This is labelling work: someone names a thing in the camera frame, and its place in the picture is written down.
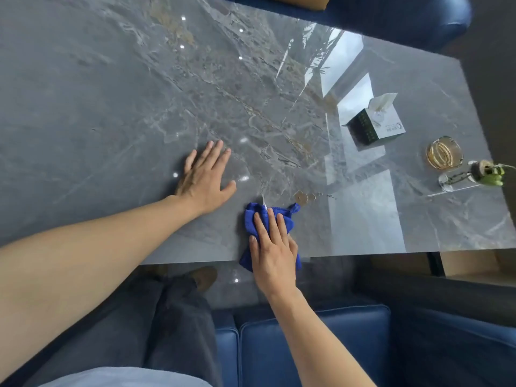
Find person's left hand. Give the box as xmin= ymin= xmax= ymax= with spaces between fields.
xmin=174 ymin=139 xmax=238 ymax=216

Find person's right hand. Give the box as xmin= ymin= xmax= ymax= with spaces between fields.
xmin=248 ymin=207 xmax=301 ymax=298

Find blue cleaning cloth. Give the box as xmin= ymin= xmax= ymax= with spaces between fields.
xmin=239 ymin=202 xmax=302 ymax=274

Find person's left forearm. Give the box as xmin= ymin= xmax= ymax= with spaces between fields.
xmin=0 ymin=195 xmax=202 ymax=376

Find person's right forearm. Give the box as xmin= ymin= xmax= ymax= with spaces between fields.
xmin=266 ymin=287 xmax=378 ymax=387

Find person's grey trousers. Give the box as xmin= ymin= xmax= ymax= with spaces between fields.
xmin=0 ymin=265 xmax=224 ymax=387

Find blue leather sofa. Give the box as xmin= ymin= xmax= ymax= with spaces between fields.
xmin=213 ymin=301 xmax=516 ymax=387

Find dark green tissue box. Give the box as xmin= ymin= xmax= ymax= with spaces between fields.
xmin=341 ymin=105 xmax=407 ymax=146

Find white tissue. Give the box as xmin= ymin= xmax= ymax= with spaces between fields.
xmin=368 ymin=92 xmax=398 ymax=116

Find tan cushion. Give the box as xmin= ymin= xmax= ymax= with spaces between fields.
xmin=261 ymin=0 xmax=333 ymax=12

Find glass ashtray with gold rings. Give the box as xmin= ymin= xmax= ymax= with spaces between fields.
xmin=426 ymin=135 xmax=464 ymax=172

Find person's light blue shirt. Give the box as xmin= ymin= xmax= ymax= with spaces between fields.
xmin=37 ymin=366 xmax=213 ymax=387

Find blue leather armchair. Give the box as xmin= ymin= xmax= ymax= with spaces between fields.
xmin=210 ymin=0 xmax=473 ymax=53

